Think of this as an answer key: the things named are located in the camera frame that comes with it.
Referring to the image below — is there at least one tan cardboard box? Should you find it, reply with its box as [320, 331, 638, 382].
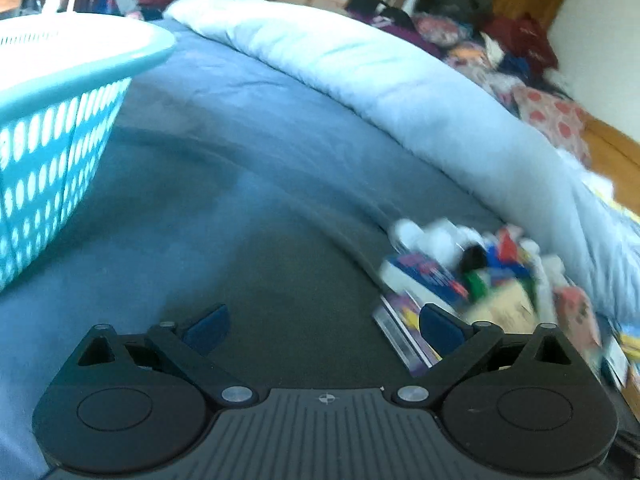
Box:
[464, 280, 537, 335]

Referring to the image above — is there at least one black cloth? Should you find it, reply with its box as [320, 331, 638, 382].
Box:
[345, 0, 417, 18]

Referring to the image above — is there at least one pink packet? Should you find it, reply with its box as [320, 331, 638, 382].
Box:
[554, 285, 602, 363]

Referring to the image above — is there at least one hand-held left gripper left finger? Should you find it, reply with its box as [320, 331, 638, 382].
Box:
[75, 304, 258, 406]

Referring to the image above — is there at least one white crumpled cloth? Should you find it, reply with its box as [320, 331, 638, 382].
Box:
[391, 217, 483, 263]

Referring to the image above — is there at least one light blue quilt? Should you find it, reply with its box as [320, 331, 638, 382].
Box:
[164, 0, 640, 326]

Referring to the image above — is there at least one blue and red box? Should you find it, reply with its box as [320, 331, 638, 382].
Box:
[381, 251, 470, 313]

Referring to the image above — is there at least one red cloth bag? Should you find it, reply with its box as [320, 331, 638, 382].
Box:
[481, 14, 559, 77]

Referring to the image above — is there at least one purple flat packet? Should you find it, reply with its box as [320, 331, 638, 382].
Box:
[372, 291, 442, 378]

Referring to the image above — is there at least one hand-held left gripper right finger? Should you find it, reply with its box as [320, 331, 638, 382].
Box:
[392, 304, 576, 406]

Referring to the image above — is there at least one light blue plastic basket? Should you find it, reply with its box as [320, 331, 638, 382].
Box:
[0, 11, 177, 294]

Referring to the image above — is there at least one pile of colourful clothes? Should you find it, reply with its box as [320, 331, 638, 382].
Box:
[412, 12, 531, 111]

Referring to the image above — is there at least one pink dotted pillow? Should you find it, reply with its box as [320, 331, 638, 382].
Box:
[514, 85, 592, 163]

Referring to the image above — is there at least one blue bed sheet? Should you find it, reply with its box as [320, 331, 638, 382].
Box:
[0, 19, 521, 480]

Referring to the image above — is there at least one maroon drawstring bag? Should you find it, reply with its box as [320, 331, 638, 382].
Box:
[352, 4, 443, 58]

